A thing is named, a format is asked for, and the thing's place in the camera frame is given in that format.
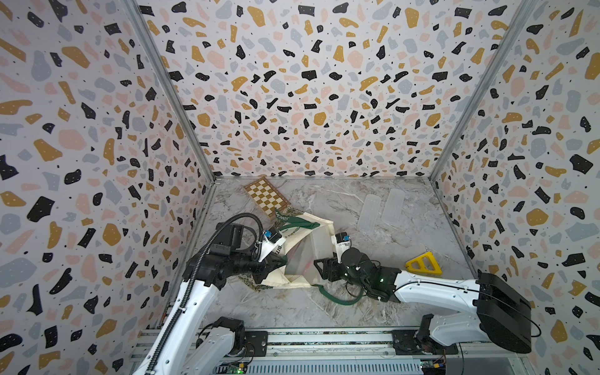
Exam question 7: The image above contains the translucent plastic box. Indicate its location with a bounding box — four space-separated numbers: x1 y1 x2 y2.
285 226 334 282

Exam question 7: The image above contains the cream canvas tote bag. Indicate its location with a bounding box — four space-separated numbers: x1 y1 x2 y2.
240 208 366 306

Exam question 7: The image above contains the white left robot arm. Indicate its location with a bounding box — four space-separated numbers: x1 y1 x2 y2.
135 252 287 374

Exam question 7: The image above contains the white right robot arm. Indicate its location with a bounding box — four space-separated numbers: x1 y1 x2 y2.
313 248 535 355

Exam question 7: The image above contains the yellow triangular plastic piece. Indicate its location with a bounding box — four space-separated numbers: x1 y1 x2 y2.
405 252 442 277

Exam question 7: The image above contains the wooden chess board box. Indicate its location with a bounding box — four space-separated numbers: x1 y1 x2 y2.
244 176 291 217

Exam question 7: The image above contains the black corrugated cable conduit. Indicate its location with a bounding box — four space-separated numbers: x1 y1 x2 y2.
142 212 264 375

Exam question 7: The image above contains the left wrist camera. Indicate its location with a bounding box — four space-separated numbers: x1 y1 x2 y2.
258 228 286 262

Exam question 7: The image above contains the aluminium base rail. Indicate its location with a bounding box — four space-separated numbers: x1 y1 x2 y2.
130 327 526 375

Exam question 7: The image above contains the aluminium corner post left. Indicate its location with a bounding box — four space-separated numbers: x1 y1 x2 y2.
122 0 216 186

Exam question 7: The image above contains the aluminium corner post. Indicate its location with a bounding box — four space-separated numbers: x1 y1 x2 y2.
429 0 536 185
122 0 216 186

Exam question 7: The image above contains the aluminium corner post right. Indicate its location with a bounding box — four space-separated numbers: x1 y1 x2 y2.
429 0 536 185

